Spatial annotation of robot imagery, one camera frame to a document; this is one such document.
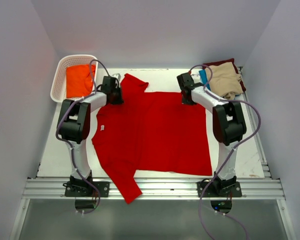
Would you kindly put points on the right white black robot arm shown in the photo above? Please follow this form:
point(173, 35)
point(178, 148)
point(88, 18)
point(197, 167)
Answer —
point(228, 127)

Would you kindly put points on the blue folded t shirt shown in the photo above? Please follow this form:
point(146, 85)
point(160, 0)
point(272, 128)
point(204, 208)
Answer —
point(203, 76)

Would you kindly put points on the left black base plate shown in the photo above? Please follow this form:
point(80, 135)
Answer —
point(101, 188)

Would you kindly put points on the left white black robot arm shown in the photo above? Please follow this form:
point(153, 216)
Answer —
point(73, 128)

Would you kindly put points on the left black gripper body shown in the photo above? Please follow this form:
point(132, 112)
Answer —
point(117, 95)

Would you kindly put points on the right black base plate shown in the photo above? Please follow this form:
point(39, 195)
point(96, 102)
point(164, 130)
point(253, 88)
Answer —
point(213, 192)

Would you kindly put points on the orange t shirt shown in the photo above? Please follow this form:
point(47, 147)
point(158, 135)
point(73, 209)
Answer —
point(79, 82)

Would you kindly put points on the white plastic basket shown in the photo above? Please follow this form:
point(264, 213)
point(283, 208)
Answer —
point(58, 90)

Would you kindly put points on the beige folded t shirt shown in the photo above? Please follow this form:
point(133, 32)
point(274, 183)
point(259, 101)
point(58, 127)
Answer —
point(225, 81)

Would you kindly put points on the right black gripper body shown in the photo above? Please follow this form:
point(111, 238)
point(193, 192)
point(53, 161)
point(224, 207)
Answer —
point(186, 101)

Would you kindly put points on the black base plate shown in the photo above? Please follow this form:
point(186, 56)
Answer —
point(213, 192)
point(101, 188)

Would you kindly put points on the maroon folded t shirt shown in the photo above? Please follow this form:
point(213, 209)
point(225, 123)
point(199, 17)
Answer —
point(236, 69)

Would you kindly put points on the aluminium mounting rail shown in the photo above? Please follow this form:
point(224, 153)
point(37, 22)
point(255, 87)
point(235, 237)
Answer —
point(161, 188)

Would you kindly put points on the red t shirt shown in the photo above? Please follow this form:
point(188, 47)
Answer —
point(150, 131)

